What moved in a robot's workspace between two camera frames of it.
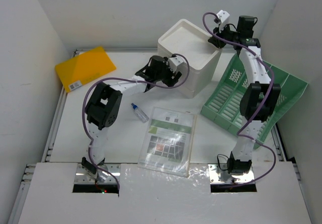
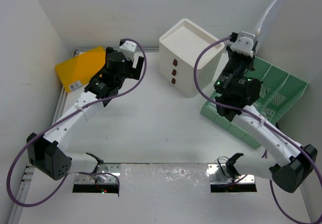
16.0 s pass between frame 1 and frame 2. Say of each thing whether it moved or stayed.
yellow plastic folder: stayed
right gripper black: moved
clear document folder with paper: moved
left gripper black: moved
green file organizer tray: stayed
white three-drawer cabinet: stayed
